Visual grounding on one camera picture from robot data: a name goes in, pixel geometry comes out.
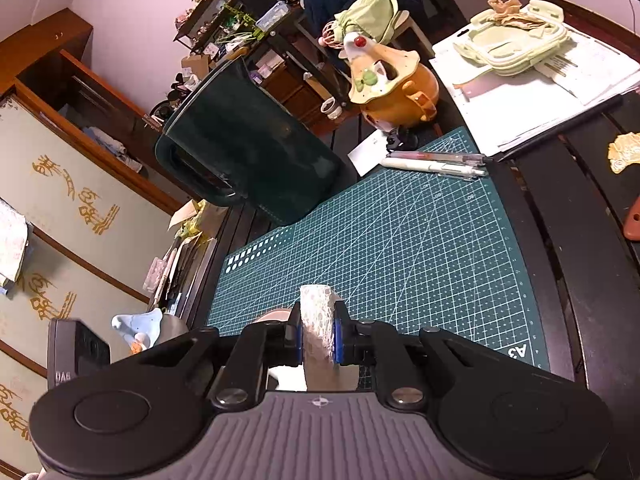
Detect small black clip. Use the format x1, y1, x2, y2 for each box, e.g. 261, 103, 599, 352
385, 130, 421, 151

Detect clear plastic box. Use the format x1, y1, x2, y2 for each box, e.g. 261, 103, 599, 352
255, 1, 291, 31

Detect white pen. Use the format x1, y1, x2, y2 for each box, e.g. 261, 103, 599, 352
382, 156, 488, 178

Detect pile of stationery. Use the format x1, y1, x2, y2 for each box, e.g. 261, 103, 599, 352
142, 199, 233, 321

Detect blue and white figurine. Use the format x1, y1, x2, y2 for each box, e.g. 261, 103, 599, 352
111, 308, 165, 356

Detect stack of white papers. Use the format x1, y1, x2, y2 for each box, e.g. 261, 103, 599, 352
430, 7, 640, 158

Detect yellow ginkgo leaf ornament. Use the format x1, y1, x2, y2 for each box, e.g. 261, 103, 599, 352
607, 132, 640, 176

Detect round beige sponge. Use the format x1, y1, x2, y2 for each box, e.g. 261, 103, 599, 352
299, 284, 361, 393

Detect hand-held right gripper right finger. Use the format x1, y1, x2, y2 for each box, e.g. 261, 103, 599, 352
332, 305, 501, 411

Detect light green cloth bag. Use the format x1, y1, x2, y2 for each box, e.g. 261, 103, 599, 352
334, 0, 401, 46

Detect folded pale cloth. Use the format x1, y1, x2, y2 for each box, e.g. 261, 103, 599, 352
80, 125, 142, 171

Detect white paper card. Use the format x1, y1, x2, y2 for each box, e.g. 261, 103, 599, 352
348, 130, 396, 177

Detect orange cat-shaped ceramic pot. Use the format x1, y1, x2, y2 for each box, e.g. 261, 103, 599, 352
337, 35, 441, 131

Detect white patterned cloth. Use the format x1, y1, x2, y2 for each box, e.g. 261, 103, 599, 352
0, 200, 32, 296

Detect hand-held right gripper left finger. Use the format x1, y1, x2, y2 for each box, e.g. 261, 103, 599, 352
125, 310, 303, 411

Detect clear pink pen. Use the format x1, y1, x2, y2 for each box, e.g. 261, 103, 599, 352
387, 149, 493, 165

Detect beige fabric scrap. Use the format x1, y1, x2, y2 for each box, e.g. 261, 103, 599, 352
487, 0, 523, 23

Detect pale green plastic frames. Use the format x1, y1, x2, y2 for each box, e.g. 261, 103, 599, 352
452, 0, 571, 77

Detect grey bowl with red rim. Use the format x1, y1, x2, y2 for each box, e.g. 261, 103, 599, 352
250, 306, 373, 393

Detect dark green pitcher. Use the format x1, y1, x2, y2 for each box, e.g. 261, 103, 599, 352
154, 57, 358, 226

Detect cluttered black shelf rack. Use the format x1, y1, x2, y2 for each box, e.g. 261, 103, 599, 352
172, 0, 351, 126

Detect green cutting mat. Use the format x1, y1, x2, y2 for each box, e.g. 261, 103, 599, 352
206, 126, 551, 371

